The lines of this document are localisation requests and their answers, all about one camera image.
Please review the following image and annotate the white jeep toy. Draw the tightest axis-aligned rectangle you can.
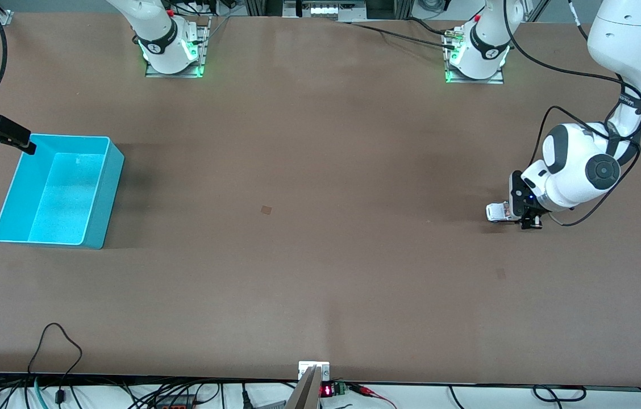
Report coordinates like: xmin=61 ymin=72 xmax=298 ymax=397
xmin=486 ymin=202 xmax=517 ymax=223

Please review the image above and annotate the teal plastic bin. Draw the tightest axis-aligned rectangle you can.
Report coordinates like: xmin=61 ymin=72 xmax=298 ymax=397
xmin=0 ymin=134 xmax=126 ymax=250

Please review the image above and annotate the metal control box with lights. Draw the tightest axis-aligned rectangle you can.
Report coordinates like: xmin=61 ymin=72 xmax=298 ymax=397
xmin=282 ymin=0 xmax=368 ymax=22

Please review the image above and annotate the orange black power device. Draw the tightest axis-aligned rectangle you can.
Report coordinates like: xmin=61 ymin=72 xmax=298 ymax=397
xmin=153 ymin=395 xmax=199 ymax=409

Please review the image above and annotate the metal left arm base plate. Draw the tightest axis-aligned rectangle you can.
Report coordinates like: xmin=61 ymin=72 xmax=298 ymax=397
xmin=444 ymin=30 xmax=505 ymax=85

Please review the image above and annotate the black coiled cable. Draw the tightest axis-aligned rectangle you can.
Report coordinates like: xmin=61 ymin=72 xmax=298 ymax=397
xmin=532 ymin=385 xmax=587 ymax=403

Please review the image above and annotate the short black power cable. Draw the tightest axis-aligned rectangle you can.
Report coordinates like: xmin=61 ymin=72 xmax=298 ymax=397
xmin=405 ymin=16 xmax=451 ymax=37

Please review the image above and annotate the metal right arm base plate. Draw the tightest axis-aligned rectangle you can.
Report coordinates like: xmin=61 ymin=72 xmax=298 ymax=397
xmin=145 ymin=16 xmax=211 ymax=78

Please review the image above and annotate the long black power cable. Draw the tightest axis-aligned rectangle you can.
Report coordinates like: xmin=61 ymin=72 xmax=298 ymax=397
xmin=348 ymin=22 xmax=459 ymax=51

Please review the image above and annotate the thin black looped cable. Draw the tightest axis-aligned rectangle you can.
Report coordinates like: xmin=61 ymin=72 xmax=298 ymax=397
xmin=27 ymin=323 xmax=84 ymax=405

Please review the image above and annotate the red clip lead wire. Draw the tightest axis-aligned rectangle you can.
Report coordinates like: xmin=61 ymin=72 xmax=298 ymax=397
xmin=348 ymin=383 xmax=398 ymax=409

